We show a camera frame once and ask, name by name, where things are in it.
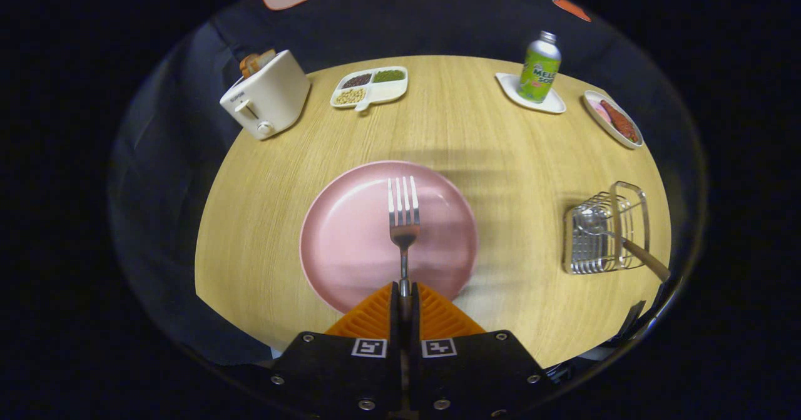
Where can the yellow beans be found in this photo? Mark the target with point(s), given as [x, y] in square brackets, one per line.
[350, 96]

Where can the green soda bottle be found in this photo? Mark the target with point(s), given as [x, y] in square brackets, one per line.
[538, 76]

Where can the white toaster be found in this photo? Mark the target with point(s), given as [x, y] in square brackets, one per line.
[275, 101]

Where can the white square coaster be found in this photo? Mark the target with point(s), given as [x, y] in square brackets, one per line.
[510, 85]

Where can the dark red beans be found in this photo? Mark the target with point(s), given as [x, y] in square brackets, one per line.
[357, 81]

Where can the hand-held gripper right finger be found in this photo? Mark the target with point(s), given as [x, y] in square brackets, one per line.
[415, 320]

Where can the green beans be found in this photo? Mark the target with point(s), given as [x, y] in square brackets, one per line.
[389, 76]

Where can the pink round plate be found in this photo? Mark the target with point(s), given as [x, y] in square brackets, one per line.
[344, 238]

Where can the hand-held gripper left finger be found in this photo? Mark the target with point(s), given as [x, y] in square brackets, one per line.
[395, 320]

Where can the pink ham slice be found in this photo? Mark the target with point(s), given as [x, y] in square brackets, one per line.
[602, 112]

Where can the brown meat piece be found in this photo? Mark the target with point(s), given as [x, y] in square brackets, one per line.
[619, 121]

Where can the white oval food plate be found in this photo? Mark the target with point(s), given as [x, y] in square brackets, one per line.
[601, 123]

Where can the white divided snack dish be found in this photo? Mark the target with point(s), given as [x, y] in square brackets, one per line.
[388, 91]

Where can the black plastic bracket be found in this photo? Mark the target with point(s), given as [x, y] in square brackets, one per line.
[632, 321]

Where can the toasted bread slice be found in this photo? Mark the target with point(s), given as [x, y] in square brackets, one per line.
[249, 66]
[266, 58]

